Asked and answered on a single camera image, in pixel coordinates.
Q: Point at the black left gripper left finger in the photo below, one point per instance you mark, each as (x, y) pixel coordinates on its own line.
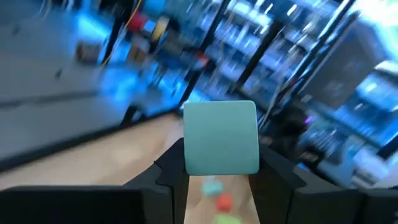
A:
(168, 193)

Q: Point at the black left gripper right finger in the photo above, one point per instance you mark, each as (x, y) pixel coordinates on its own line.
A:
(273, 193)

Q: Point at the teal cube block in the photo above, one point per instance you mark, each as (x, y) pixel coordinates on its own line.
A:
(220, 137)

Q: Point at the brown cardboard box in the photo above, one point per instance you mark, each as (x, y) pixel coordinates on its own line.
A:
(88, 53)

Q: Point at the lime green block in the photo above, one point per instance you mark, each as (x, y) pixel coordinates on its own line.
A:
(227, 219)

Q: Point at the black aluminium table frame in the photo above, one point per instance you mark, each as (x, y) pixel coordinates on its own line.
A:
(62, 145)

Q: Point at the teal rectangular block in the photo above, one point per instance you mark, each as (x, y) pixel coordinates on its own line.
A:
(212, 188)

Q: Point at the red rectangular block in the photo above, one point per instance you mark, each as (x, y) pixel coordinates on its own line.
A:
(224, 203)

